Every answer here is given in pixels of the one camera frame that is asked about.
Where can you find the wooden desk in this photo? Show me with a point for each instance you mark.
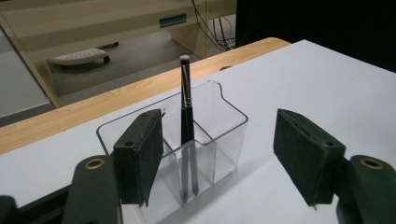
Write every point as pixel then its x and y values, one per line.
pixel 93 18

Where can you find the clear plastic organizer box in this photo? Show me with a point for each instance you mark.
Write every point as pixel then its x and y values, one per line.
pixel 224 133

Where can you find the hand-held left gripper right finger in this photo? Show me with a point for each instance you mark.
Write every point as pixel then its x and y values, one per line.
pixel 308 155

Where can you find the black curtain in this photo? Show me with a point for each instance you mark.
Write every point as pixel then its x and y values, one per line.
pixel 311 21

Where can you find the white table mat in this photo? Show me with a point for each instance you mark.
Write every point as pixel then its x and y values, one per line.
pixel 311 93

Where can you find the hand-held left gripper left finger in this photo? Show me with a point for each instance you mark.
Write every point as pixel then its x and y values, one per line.
pixel 137 155

